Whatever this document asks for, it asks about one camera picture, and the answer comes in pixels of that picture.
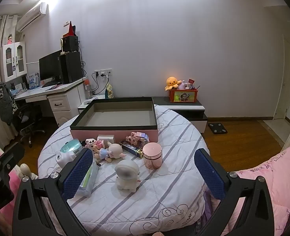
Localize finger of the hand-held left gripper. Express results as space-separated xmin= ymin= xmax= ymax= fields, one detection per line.
xmin=0 ymin=143 xmax=25 ymax=180

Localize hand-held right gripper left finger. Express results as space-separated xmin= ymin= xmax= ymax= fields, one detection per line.
xmin=12 ymin=148 xmax=94 ymax=236

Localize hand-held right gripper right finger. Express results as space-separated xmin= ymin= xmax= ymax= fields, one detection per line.
xmin=194 ymin=148 xmax=276 ymax=236

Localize clear plastic pencil case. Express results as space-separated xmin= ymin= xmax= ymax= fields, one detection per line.
xmin=75 ymin=159 xmax=99 ymax=197

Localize white and teal handheld device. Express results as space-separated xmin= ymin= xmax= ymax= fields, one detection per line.
xmin=54 ymin=139 xmax=84 ymax=165

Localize pink white block animal toy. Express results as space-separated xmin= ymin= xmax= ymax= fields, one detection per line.
xmin=82 ymin=139 xmax=103 ymax=159

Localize pink storage box black rim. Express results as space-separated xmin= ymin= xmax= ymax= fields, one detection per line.
xmin=69 ymin=97 xmax=158 ymax=141

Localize big-headed doll figurine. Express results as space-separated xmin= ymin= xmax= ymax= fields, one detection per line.
xmin=99 ymin=143 xmax=126 ymax=163

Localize white plush toy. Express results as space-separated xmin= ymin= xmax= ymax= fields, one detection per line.
xmin=115 ymin=159 xmax=140 ymax=191

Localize long black box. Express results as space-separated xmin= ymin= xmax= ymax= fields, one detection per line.
xmin=119 ymin=141 xmax=144 ymax=158

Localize rose gold round tin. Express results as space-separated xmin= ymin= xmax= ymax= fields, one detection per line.
xmin=142 ymin=142 xmax=163 ymax=170

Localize pink building block toy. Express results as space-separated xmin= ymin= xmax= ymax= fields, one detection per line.
xmin=125 ymin=131 xmax=151 ymax=146

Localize plain pink blanket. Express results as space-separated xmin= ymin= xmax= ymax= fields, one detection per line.
xmin=0 ymin=150 xmax=25 ymax=227

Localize black office chair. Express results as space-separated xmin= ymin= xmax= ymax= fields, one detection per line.
xmin=12 ymin=101 xmax=46 ymax=148

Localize grey jacket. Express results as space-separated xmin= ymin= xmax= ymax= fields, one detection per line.
xmin=0 ymin=82 xmax=15 ymax=126

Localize small white box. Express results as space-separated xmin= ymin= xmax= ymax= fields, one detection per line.
xmin=97 ymin=134 xmax=116 ymax=144

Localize black bathroom scale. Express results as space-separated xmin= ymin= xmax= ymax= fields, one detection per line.
xmin=208 ymin=122 xmax=228 ymax=135

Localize white and black low cabinet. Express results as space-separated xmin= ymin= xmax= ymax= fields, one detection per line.
xmin=77 ymin=95 xmax=208 ymax=133

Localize pink printed quilt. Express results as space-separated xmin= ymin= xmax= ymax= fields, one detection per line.
xmin=220 ymin=143 xmax=290 ymax=236

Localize white desk with drawers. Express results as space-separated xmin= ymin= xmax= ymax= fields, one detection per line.
xmin=13 ymin=77 xmax=89 ymax=128

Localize blue and white packet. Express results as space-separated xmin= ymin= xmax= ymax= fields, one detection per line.
xmin=27 ymin=72 xmax=41 ymax=89

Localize white glass-door cabinet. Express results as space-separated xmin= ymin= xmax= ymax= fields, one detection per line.
xmin=0 ymin=41 xmax=28 ymax=83

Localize red toy bin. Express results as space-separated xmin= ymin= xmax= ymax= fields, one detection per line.
xmin=169 ymin=88 xmax=199 ymax=103

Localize black keyboard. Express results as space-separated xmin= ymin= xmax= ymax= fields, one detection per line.
xmin=42 ymin=81 xmax=62 ymax=88

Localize clear bottle orange cap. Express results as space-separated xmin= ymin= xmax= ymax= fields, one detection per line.
xmin=84 ymin=79 xmax=92 ymax=100

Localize yellow blue snack bag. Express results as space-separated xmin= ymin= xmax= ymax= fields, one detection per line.
xmin=105 ymin=83 xmax=115 ymax=99

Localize black computer monitor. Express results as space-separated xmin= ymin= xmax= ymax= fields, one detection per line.
xmin=39 ymin=50 xmax=64 ymax=84

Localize orange octopus plush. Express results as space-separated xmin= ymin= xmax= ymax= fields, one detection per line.
xmin=165 ymin=77 xmax=181 ymax=91

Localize black computer tower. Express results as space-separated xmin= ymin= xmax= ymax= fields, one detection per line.
xmin=60 ymin=52 xmax=83 ymax=84

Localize white door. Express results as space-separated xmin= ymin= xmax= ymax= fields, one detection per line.
xmin=274 ymin=36 xmax=290 ymax=121

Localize black speaker box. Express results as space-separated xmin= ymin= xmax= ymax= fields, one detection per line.
xmin=63 ymin=36 xmax=79 ymax=53

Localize white air conditioner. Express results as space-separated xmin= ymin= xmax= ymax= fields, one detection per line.
xmin=16 ymin=2 xmax=49 ymax=32

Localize red pointed ornament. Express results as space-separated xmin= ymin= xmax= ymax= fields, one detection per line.
xmin=63 ymin=21 xmax=77 ymax=38

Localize white bed frame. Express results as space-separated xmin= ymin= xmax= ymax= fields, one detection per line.
xmin=18 ymin=163 xmax=39 ymax=180

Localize black power cable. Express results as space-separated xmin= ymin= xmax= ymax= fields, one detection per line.
xmin=91 ymin=72 xmax=110 ymax=95

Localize white wall outlet strip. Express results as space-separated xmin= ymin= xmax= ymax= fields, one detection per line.
xmin=94 ymin=69 xmax=112 ymax=77

